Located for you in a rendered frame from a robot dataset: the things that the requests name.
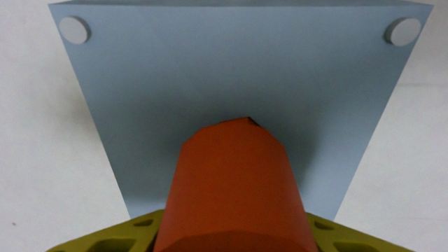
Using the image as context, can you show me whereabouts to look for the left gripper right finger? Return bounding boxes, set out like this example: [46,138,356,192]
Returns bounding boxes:
[306,212,416,252]

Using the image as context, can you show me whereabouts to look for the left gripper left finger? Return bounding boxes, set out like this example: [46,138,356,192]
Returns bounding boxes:
[45,209,165,252]

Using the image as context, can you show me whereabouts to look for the light blue flat plate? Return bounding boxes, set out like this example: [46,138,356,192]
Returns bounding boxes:
[48,0,434,221]

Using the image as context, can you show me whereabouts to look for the orange-red peg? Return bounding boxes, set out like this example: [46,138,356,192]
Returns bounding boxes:
[153,117,318,252]

